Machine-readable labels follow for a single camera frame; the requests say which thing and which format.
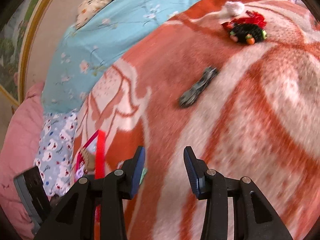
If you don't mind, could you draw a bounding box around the black comb hair clip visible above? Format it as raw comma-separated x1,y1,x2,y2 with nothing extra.
178,66,218,109

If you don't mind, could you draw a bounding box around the brown claw hair clip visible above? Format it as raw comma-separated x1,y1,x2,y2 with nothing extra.
81,150,97,172

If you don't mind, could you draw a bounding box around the blue bear print pillow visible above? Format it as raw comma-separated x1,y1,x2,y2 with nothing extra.
34,111,78,197

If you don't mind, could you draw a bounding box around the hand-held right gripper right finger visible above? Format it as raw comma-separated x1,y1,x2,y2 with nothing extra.
183,146,293,240

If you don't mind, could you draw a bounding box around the red box with white inside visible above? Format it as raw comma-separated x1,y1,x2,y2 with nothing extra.
73,129,107,240

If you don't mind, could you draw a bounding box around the pink pillow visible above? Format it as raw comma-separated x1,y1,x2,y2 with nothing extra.
0,81,54,239

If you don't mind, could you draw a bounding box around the beige patterned pillow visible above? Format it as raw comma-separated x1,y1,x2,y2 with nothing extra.
76,0,140,29

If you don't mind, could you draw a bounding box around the black scrunchie with carrot beads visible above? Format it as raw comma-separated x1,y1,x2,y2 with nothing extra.
227,22,267,46

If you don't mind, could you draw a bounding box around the orange and cream blanket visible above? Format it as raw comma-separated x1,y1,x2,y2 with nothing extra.
72,0,320,240

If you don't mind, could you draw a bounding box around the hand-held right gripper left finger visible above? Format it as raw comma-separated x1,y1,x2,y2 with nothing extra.
34,146,146,240

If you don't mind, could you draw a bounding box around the purple organza flower scrunchie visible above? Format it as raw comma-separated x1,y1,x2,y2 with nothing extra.
76,166,88,182

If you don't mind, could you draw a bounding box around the gold framed painting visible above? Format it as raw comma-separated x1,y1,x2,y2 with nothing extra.
0,0,65,105

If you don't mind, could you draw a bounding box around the white pompom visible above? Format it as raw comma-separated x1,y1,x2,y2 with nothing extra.
220,1,244,18

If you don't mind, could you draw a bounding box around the red tassel bow clip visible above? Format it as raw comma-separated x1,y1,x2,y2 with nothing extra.
246,10,267,27

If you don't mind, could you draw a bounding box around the teal floral quilt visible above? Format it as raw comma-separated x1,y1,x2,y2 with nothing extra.
41,0,253,114

